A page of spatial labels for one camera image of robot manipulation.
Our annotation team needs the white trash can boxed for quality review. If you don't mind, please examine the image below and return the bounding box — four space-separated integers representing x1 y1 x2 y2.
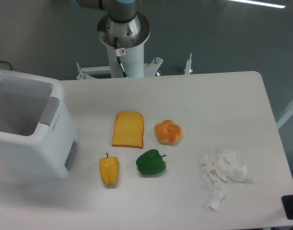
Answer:
0 69 79 178

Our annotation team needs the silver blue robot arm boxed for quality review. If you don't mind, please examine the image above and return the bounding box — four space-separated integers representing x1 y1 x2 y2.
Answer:
73 0 150 60

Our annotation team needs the toast bread slice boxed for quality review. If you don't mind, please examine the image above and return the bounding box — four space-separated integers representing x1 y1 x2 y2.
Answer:
112 111 144 149

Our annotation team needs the yellow bell pepper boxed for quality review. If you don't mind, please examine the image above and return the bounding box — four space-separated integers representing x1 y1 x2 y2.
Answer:
99 153 119 187

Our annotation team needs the knotted bread roll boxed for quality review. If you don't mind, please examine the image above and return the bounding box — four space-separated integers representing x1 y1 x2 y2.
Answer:
154 120 183 146

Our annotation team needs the green bell pepper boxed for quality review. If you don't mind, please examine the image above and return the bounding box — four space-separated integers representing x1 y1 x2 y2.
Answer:
135 149 166 175

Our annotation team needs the crumpled white tissue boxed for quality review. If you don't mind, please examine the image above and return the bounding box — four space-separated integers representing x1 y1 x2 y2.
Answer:
199 149 253 212

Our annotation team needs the black device at edge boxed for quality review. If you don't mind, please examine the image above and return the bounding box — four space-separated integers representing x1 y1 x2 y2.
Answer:
282 195 293 220

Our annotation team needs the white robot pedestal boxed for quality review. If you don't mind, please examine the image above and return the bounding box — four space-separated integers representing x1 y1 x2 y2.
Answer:
76 35 194 80

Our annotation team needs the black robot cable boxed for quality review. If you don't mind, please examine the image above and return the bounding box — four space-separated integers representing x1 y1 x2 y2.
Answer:
113 36 129 78

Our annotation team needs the white metal frame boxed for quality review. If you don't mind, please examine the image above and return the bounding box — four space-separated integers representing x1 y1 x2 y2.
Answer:
276 99 293 129

